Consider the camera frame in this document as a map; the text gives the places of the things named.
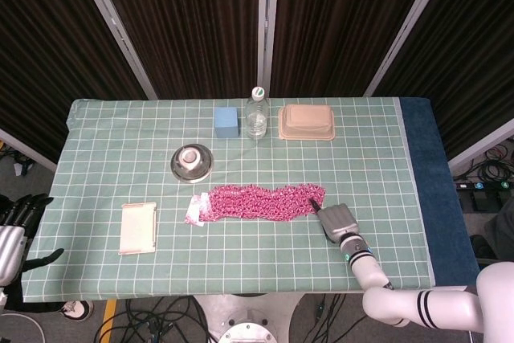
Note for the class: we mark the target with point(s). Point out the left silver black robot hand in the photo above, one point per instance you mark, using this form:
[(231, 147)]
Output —
[(10, 250)]

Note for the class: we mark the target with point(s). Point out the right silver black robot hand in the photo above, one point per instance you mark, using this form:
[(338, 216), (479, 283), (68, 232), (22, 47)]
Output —
[(340, 221)]

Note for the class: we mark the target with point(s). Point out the pink knitted cloth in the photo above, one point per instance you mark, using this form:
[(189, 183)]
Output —
[(261, 203)]

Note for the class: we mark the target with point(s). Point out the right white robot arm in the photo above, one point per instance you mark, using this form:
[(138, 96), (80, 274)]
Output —
[(401, 295)]

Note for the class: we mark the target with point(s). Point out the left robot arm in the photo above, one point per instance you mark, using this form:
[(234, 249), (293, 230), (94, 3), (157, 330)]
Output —
[(3, 296)]

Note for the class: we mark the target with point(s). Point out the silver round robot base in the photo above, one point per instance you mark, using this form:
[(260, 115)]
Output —
[(249, 333)]

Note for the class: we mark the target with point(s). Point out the white black sneaker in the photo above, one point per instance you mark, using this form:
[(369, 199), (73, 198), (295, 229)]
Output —
[(76, 310)]

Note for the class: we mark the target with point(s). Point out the green checked tablecloth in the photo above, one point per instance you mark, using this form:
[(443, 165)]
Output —
[(249, 258)]

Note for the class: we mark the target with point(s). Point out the beige plastic food container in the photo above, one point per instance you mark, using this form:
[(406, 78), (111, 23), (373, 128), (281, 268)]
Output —
[(306, 122)]

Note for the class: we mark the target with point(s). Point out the dark blue table cover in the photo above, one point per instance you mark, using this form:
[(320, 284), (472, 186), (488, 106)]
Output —
[(425, 150)]

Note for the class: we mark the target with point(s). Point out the white rectangular box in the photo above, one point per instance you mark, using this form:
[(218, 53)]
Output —
[(137, 228)]

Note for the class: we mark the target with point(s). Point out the clear plastic water bottle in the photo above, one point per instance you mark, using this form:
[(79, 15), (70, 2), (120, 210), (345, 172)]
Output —
[(255, 118)]

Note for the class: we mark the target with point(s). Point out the blue foam cube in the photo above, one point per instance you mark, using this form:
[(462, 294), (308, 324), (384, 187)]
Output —
[(227, 122)]

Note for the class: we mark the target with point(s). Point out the metal bowl with cup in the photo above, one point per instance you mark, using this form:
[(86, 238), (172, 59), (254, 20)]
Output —
[(192, 162)]

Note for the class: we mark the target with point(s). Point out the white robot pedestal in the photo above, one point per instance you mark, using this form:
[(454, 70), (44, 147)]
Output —
[(209, 311)]

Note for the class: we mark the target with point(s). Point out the grey aluminium partition post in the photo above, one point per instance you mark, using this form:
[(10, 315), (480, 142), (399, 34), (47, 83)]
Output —
[(112, 21), (409, 21), (268, 21)]

